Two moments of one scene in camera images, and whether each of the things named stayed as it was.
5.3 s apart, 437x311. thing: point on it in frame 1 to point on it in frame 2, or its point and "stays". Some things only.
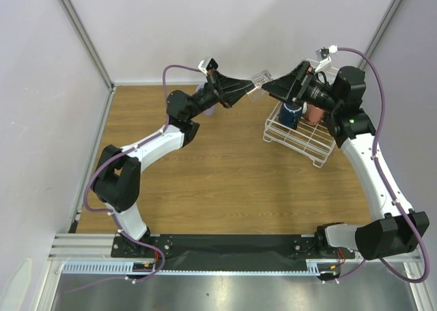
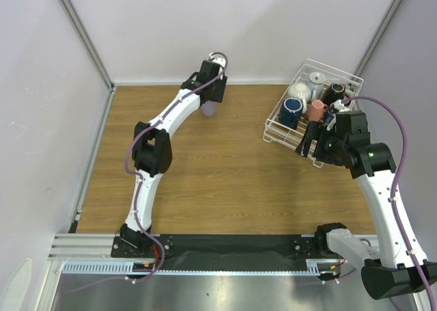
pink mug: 314,115 stays
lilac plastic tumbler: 209,111 stays
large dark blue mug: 289,113 stays
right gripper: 300,83 to 321,147
